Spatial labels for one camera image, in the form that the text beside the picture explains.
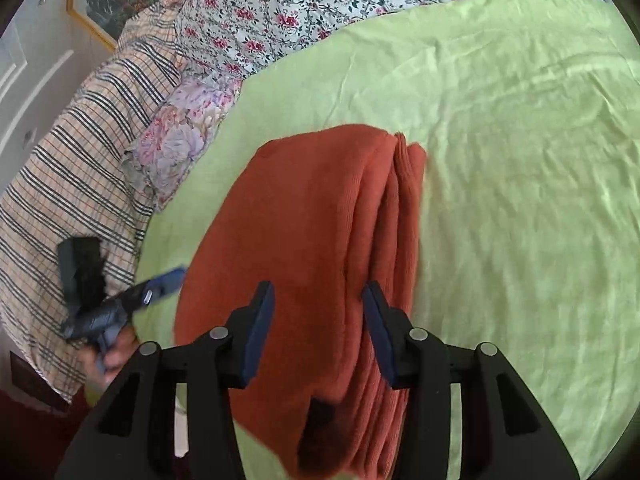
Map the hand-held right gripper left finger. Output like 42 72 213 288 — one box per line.
54 281 276 480

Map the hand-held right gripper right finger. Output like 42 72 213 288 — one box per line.
361 281 581 480

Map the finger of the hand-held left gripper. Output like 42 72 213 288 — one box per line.
127 267 188 311

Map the orange knit sweater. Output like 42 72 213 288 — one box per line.
172 124 428 478

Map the person's left hand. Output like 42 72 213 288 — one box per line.
92 327 142 377

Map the plaid blanket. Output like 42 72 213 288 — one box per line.
0 0 191 403

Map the pastel floral pillow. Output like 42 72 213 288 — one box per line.
121 72 243 211

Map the white panelled door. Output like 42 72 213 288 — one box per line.
0 17 118 173

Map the light green bed sheet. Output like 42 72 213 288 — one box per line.
82 0 640 480

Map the floral quilt with red flowers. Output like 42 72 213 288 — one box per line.
175 0 611 81

